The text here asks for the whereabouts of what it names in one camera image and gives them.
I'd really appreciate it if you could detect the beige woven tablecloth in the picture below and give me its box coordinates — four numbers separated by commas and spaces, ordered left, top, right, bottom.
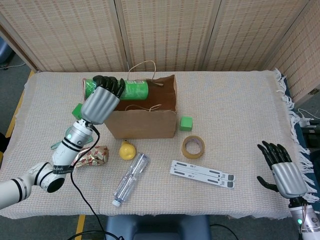
0, 68, 316, 221

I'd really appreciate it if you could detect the yellow pear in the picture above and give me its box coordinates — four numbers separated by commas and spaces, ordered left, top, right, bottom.
119, 140, 137, 161

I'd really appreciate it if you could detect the right black-silver robot hand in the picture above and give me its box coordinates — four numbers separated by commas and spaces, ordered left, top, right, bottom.
256, 140, 308, 200

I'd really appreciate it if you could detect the black floor cable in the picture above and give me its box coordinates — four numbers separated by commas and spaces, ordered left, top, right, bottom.
209, 223, 240, 240

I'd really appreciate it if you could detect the white folding laptop stand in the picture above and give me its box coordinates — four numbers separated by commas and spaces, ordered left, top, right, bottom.
169, 159, 236, 190

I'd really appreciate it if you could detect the blue padded seat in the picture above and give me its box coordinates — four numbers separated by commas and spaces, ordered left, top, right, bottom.
104, 214, 211, 240

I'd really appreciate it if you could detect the brown paper bag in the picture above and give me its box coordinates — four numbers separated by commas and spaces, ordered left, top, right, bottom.
101, 60, 178, 140

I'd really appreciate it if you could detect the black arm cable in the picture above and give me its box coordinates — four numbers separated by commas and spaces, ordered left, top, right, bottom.
66, 124, 123, 240

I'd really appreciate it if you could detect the left black-silver robot hand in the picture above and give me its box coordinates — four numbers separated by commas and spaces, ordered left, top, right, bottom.
81, 74, 127, 125

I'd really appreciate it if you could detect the white power strip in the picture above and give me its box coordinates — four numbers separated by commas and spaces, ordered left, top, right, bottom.
297, 108, 320, 127

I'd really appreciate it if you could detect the blue-grey office chair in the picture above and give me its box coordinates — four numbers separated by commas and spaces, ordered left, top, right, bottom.
0, 37, 13, 67

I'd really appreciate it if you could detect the black box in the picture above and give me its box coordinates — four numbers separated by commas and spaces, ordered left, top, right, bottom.
302, 126, 320, 149

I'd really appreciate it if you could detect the woven folding screen panel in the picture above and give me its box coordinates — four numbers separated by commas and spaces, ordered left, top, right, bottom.
199, 0, 313, 73
0, 0, 130, 73
116, 0, 222, 73
264, 0, 320, 104

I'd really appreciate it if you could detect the gold foil snack packet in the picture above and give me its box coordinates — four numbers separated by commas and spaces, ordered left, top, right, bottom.
72, 144, 110, 169

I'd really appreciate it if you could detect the clear plastic water bottle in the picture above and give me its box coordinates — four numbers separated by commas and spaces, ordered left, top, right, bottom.
111, 152, 151, 207

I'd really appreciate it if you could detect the green chip can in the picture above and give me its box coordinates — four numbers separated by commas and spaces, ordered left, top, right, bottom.
82, 78, 150, 101

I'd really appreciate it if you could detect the brown packing tape roll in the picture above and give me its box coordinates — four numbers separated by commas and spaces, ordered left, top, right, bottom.
181, 135, 206, 160

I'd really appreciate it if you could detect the green block with knob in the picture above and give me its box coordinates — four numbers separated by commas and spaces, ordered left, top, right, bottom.
71, 103, 84, 120

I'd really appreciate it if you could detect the green cube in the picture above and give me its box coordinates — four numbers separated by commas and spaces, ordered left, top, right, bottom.
179, 115, 194, 132

